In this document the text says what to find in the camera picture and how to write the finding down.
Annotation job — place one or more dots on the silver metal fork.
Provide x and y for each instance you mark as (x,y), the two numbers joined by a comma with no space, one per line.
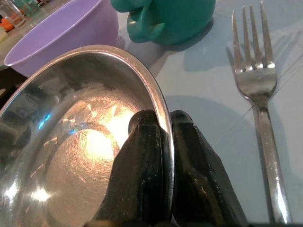
(258,78)

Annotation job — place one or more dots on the clear drinking glass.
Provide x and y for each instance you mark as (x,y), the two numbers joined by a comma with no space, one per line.
(13,14)

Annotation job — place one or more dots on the teal ceramic mug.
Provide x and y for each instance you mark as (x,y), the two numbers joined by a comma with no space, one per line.
(165,21)

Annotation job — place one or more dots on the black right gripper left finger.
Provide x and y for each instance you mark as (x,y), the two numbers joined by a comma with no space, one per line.
(137,170)

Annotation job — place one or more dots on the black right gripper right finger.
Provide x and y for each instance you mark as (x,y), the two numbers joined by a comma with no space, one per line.
(201,175)

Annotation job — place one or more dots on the purple plastic bowl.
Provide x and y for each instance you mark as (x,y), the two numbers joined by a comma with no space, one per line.
(68,33)

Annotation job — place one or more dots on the stainless steel plate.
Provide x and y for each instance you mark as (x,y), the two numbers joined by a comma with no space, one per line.
(71,132)

